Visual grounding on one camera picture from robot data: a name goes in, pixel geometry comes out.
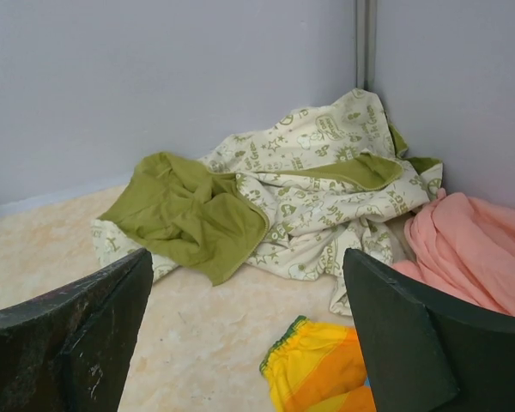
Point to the cream green printed jacket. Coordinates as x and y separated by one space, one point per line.
289 200

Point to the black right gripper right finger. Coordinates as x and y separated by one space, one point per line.
425 350

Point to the rainbow striped garment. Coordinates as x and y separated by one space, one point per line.
317 366

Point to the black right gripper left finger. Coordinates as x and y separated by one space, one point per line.
70 349

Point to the pink cloth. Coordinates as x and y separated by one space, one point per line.
465 247

